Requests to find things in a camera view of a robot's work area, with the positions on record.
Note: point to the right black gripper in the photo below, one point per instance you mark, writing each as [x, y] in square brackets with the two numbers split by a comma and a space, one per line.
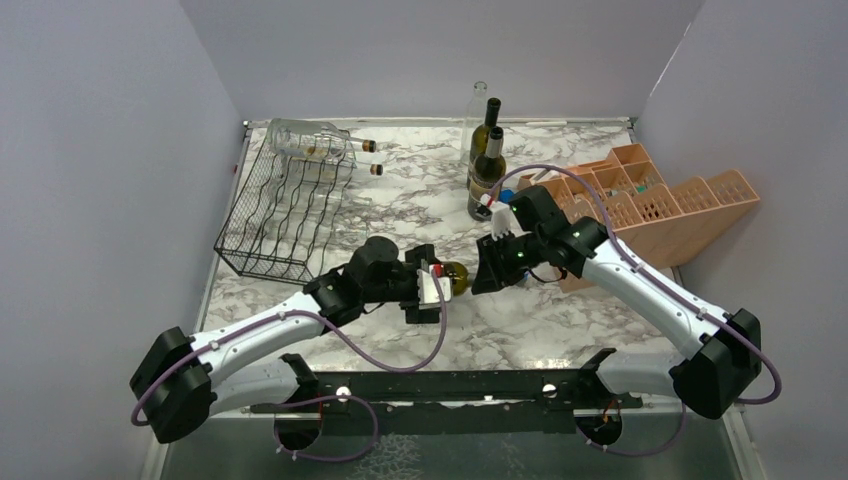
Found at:
[493, 274]

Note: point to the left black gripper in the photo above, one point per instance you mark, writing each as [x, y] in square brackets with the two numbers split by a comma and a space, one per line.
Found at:
[418, 259]

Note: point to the wine bottle silver foil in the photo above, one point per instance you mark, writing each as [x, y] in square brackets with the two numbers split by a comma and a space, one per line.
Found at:
[459, 277]
[487, 169]

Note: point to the dark green wine bottle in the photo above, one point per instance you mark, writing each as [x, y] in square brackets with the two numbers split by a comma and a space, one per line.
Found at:
[480, 135]

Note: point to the clear glass bottle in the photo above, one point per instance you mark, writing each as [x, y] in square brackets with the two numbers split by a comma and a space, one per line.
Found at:
[473, 116]

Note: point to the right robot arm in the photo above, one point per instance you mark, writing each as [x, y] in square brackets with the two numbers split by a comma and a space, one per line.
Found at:
[717, 354]

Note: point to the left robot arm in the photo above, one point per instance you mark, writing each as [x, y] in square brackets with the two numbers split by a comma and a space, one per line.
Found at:
[185, 379]

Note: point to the bottle with brown cap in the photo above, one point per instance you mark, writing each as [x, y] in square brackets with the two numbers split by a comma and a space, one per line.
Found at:
[364, 145]

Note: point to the clear bottle in rack top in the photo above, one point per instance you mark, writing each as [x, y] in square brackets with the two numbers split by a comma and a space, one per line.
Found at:
[306, 139]

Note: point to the blue rectangular small box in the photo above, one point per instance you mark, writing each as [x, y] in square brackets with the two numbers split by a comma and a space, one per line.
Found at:
[505, 195]

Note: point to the pink plastic organizer basket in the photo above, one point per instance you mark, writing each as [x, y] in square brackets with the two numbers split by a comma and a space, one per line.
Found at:
[666, 225]

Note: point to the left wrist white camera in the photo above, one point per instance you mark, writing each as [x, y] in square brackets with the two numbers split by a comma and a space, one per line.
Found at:
[434, 289]

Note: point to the wrist white camera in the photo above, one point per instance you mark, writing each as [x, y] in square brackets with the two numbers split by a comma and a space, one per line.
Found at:
[501, 216]
[434, 289]

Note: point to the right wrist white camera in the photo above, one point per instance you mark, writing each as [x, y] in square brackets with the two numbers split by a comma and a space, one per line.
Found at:
[501, 216]

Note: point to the black wire wine rack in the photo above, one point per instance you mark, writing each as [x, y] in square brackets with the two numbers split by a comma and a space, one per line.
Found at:
[281, 225]

